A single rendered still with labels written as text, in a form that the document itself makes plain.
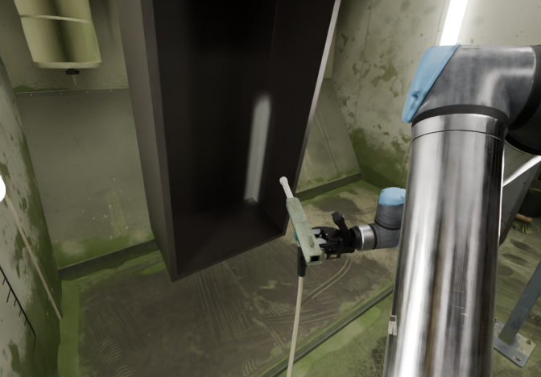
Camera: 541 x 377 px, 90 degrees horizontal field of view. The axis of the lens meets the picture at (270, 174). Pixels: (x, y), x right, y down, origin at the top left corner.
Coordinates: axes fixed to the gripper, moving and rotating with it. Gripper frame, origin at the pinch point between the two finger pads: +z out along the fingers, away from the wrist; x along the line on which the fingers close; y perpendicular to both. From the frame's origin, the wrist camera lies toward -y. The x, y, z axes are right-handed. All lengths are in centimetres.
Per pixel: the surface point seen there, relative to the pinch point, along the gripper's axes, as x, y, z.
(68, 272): 66, 71, 121
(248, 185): 71, 21, 11
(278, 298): 35, 77, -2
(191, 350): 12, 75, 45
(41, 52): 106, -47, 115
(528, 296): -5, 45, -112
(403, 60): 161, -40, -132
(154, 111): 9, -41, 41
